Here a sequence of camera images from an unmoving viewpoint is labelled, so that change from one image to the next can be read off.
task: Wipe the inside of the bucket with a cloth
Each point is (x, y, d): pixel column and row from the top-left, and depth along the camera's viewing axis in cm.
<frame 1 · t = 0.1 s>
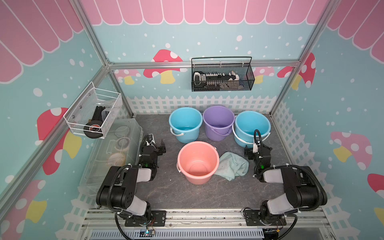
left hand: (155, 143, 93), fingers open
right hand: (254, 144, 94), fingers open
pink plastic bucket: (198, 161, 94), point 3 cm above the table
light green cloth: (231, 165, 92), point 3 cm above the table
left blue bucket: (185, 122, 106), point 9 cm above the table
purple bucket: (218, 121, 105), point 10 cm above the table
right blue bucket: (245, 124, 96), point 16 cm above the table
clear plastic storage box: (120, 147, 85), point 16 cm above the table

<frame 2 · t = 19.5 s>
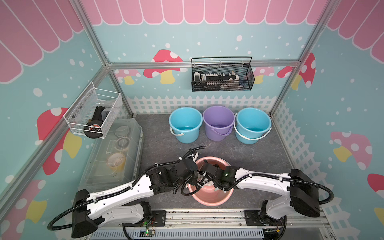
left hand: (195, 173, 73), fingers closed
right hand: (213, 168, 83), fingers closed
pink plastic bucket: (208, 195, 82), on the table
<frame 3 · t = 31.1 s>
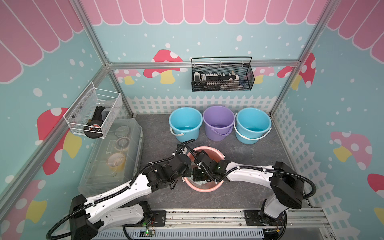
left hand: (189, 167, 75), fingers closed
right hand: (191, 176, 82), fingers closed
pink plastic bucket: (201, 188, 70), point 17 cm above the table
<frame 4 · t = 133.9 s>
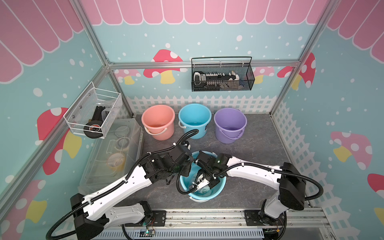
left hand: (186, 167, 71), fingers closed
right hand: (202, 178, 79), fingers closed
pink plastic bucket: (158, 121, 98), point 16 cm above the table
left blue bucket: (195, 116, 104), point 13 cm above the table
purple bucket: (230, 124, 109), point 6 cm above the table
right blue bucket: (217, 192, 66), point 20 cm above the table
